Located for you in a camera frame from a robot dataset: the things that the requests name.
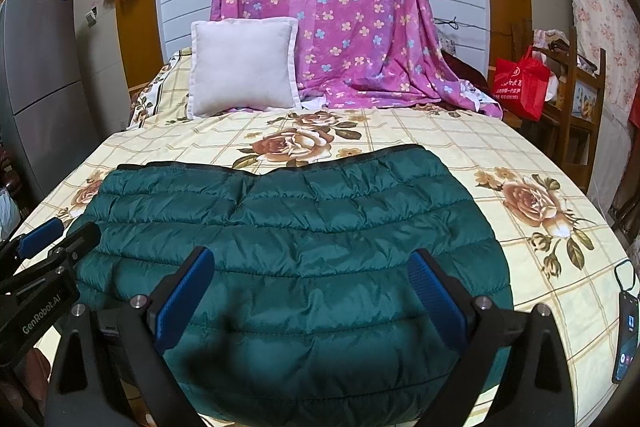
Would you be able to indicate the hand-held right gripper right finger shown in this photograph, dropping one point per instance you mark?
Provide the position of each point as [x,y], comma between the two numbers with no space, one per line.
[435,297]

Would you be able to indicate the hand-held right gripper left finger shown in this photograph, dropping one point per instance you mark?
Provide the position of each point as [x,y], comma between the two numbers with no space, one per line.
[182,297]

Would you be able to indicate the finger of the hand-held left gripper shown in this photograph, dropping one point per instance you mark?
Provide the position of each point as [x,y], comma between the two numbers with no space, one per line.
[42,232]
[82,237]

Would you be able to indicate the green quilted puffer jacket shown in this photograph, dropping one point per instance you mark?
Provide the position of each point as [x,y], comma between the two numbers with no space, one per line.
[300,232]

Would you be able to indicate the grey refrigerator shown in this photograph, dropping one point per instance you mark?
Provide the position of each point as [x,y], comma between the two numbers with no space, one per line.
[40,82]

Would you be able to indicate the cream floral bed sheet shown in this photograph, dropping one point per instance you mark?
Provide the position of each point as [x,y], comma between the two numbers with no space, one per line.
[425,132]

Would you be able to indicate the black smartphone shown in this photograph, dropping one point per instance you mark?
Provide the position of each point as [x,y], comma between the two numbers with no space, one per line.
[627,342]

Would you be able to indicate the red shopping bag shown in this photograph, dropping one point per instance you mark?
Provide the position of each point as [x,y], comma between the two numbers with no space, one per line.
[520,87]

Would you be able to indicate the dark maroon blanket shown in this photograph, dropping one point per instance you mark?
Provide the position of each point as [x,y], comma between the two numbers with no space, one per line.
[460,67]

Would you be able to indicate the white square pillow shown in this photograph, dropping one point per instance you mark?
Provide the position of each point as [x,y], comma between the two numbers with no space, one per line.
[240,67]

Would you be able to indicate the wooden chair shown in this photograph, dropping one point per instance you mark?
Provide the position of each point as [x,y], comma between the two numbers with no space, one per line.
[596,97]

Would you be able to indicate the pink floral cloth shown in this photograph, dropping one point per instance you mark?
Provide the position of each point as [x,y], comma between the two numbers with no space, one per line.
[350,7]

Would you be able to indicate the pale floral curtain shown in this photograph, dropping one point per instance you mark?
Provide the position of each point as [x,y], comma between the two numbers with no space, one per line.
[600,7]

